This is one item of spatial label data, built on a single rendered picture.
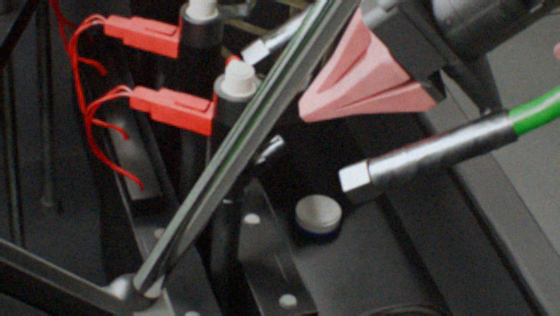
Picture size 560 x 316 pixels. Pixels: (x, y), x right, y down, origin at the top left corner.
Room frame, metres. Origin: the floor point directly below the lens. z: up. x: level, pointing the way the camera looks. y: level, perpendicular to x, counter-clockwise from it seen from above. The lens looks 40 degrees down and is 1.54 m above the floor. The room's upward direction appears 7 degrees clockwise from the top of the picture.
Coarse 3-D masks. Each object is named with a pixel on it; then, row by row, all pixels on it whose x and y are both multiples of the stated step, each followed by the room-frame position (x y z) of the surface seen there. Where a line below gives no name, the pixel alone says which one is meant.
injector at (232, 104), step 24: (216, 96) 0.54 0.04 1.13; (216, 120) 0.54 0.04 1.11; (216, 144) 0.53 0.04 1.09; (264, 144) 0.55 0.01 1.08; (264, 168) 0.54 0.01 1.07; (240, 192) 0.54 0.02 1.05; (216, 216) 0.54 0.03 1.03; (240, 216) 0.54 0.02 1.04; (216, 240) 0.54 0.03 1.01; (216, 264) 0.54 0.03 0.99; (216, 288) 0.54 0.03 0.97
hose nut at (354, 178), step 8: (368, 160) 0.47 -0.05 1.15; (344, 168) 0.47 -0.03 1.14; (352, 168) 0.47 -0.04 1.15; (360, 168) 0.46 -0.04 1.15; (368, 168) 0.47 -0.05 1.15; (344, 176) 0.46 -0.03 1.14; (352, 176) 0.46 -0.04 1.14; (360, 176) 0.46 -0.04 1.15; (368, 176) 0.46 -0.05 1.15; (344, 184) 0.46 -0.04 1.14; (352, 184) 0.46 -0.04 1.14; (360, 184) 0.46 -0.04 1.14; (368, 184) 0.46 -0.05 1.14; (344, 192) 0.46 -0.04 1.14; (352, 192) 0.46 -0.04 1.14; (360, 192) 0.46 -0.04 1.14; (368, 192) 0.46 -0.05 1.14; (376, 192) 0.46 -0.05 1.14; (352, 200) 0.46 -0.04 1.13; (360, 200) 0.46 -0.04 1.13
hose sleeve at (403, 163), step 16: (496, 112) 0.47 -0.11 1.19; (464, 128) 0.47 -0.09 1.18; (480, 128) 0.46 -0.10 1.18; (496, 128) 0.46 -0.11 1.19; (512, 128) 0.46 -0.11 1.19; (416, 144) 0.47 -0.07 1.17; (432, 144) 0.46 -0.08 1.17; (448, 144) 0.46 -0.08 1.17; (464, 144) 0.46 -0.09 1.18; (480, 144) 0.46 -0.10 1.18; (496, 144) 0.46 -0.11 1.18; (384, 160) 0.47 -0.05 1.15; (400, 160) 0.46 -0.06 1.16; (416, 160) 0.46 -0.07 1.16; (432, 160) 0.46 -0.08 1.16; (448, 160) 0.46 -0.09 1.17; (464, 160) 0.46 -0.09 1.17; (384, 176) 0.46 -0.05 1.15; (400, 176) 0.46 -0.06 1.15; (416, 176) 0.46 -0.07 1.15
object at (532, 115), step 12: (552, 96) 0.46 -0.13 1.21; (516, 108) 0.47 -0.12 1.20; (528, 108) 0.46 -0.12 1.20; (540, 108) 0.46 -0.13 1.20; (552, 108) 0.46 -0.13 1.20; (516, 120) 0.46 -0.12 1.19; (528, 120) 0.46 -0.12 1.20; (540, 120) 0.46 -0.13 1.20; (552, 120) 0.46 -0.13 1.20; (516, 132) 0.46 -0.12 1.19
